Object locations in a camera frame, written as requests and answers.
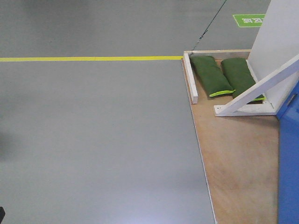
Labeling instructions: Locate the green sandbag left one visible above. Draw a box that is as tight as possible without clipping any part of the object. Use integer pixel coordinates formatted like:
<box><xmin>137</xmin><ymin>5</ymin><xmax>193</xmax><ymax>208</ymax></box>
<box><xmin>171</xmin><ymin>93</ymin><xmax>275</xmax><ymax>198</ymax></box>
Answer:
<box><xmin>190</xmin><ymin>55</ymin><xmax>235</xmax><ymax>98</ymax></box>

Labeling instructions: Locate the green sandbag one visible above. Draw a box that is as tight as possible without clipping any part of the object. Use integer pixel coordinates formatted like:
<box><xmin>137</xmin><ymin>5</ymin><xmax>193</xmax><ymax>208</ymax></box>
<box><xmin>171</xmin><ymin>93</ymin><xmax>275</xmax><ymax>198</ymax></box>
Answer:
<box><xmin>221</xmin><ymin>57</ymin><xmax>256</xmax><ymax>98</ymax></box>
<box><xmin>190</xmin><ymin>55</ymin><xmax>235</xmax><ymax>98</ymax></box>

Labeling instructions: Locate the green sandbag right one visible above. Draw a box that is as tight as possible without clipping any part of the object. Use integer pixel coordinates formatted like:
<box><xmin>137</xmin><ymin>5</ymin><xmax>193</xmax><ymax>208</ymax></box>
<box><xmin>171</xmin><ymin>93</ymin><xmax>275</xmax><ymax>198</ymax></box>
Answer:
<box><xmin>221</xmin><ymin>57</ymin><xmax>256</xmax><ymax>98</ymax></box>

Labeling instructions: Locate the plywood base platform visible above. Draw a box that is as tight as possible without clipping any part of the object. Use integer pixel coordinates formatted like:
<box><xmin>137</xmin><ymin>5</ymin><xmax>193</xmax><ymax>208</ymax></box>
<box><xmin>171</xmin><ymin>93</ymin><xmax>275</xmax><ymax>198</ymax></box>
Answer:
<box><xmin>182</xmin><ymin>53</ymin><xmax>279</xmax><ymax>224</ymax></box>

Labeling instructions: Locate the green floor sign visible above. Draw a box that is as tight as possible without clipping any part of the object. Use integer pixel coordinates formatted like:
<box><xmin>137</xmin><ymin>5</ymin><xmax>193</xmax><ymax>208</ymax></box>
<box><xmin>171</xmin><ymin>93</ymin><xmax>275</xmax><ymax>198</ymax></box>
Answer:
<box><xmin>233</xmin><ymin>14</ymin><xmax>265</xmax><ymax>28</ymax></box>

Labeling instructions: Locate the black robot part left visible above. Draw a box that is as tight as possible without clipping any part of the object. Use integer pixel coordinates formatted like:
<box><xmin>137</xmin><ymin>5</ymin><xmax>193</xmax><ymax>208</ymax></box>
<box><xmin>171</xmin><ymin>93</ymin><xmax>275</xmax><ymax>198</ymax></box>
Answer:
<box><xmin>0</xmin><ymin>207</ymin><xmax>6</xmax><ymax>223</ymax></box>

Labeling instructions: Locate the black guy rope with turnbuckle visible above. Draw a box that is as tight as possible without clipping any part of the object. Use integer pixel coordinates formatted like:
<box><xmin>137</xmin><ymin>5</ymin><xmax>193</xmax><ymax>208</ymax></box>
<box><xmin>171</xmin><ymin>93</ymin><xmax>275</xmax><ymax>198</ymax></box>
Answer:
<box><xmin>191</xmin><ymin>0</ymin><xmax>228</xmax><ymax>52</ymax></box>

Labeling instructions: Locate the white wooden frame with brace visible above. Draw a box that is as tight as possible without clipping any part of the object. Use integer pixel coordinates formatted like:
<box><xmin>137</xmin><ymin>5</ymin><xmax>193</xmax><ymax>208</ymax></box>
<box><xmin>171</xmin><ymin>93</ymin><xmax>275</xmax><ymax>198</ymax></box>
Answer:
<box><xmin>182</xmin><ymin>49</ymin><xmax>299</xmax><ymax>117</ymax></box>

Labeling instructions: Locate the white wall panel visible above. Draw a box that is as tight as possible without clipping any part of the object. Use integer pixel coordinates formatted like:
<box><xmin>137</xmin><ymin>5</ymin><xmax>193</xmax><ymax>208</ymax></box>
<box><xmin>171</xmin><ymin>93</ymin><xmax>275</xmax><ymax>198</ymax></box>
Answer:
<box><xmin>247</xmin><ymin>0</ymin><xmax>299</xmax><ymax>110</ymax></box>

